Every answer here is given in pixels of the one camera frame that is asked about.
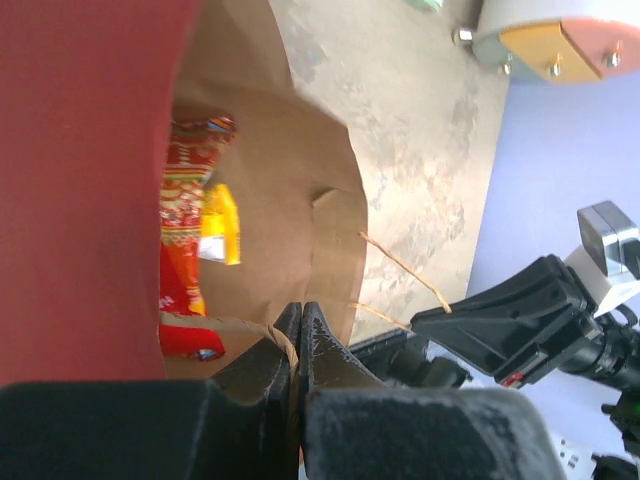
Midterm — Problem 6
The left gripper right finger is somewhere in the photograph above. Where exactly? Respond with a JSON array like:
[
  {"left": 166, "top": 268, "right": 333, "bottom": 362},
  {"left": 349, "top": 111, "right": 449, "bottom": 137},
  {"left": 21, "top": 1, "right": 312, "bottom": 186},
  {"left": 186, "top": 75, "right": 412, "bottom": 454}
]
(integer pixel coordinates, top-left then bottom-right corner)
[{"left": 300, "top": 302, "right": 395, "bottom": 479}]

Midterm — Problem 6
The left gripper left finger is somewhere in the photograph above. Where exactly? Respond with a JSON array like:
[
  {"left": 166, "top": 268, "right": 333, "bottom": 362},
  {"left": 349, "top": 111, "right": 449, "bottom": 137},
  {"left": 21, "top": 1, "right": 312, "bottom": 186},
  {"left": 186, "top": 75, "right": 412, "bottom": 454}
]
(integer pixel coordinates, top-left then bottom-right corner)
[{"left": 209, "top": 300, "right": 304, "bottom": 480}]

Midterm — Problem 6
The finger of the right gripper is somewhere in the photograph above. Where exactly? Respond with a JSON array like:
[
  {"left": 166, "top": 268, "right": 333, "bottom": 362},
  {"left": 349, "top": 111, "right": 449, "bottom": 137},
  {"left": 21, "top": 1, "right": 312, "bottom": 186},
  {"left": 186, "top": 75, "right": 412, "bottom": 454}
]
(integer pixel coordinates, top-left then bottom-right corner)
[{"left": 349, "top": 329, "right": 470, "bottom": 388}]

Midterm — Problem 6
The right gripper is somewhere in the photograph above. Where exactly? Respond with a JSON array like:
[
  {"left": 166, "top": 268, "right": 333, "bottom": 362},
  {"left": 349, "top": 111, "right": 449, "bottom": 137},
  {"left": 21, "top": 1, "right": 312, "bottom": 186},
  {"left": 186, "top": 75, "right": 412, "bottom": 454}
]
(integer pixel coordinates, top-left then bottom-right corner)
[{"left": 410, "top": 255, "right": 602, "bottom": 389}]

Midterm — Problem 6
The yellow snack packet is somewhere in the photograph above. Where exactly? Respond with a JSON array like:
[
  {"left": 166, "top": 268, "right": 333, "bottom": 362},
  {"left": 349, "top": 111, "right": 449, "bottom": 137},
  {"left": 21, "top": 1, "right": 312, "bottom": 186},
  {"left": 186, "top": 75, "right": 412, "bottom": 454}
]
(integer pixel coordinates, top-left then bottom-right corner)
[{"left": 198, "top": 183, "right": 241, "bottom": 265}]

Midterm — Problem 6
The large red snack bag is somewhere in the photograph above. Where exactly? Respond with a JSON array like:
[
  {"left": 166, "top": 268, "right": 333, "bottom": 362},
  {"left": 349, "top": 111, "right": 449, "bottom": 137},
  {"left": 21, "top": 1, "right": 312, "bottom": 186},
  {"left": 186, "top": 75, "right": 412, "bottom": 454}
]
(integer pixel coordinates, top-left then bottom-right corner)
[{"left": 158, "top": 115, "right": 238, "bottom": 361}]

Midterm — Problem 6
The red paper bag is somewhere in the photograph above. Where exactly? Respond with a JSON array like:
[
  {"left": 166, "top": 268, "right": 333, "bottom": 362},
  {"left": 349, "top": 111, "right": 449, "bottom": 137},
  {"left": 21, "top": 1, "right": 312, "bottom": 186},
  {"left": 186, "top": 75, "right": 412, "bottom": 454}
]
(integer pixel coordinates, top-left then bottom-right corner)
[{"left": 1, "top": 1, "right": 367, "bottom": 384}]

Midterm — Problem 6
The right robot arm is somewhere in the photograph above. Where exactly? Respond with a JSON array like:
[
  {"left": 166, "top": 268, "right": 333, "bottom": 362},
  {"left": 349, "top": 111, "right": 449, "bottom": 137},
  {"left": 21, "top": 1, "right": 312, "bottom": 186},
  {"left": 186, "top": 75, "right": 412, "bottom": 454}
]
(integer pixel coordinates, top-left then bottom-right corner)
[{"left": 351, "top": 255, "right": 639, "bottom": 479}]

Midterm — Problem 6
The round pastel drawer cabinet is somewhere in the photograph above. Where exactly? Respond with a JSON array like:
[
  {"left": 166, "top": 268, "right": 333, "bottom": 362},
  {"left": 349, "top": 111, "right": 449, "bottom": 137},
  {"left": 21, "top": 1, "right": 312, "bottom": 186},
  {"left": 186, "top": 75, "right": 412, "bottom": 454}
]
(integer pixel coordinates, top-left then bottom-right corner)
[{"left": 452, "top": 0, "right": 639, "bottom": 85}]

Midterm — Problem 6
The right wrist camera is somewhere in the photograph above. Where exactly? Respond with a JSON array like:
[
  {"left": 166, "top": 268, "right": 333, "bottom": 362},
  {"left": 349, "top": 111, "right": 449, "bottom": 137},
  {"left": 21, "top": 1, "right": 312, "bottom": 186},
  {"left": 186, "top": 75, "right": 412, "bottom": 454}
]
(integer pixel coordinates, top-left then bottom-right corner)
[{"left": 564, "top": 200, "right": 639, "bottom": 317}]

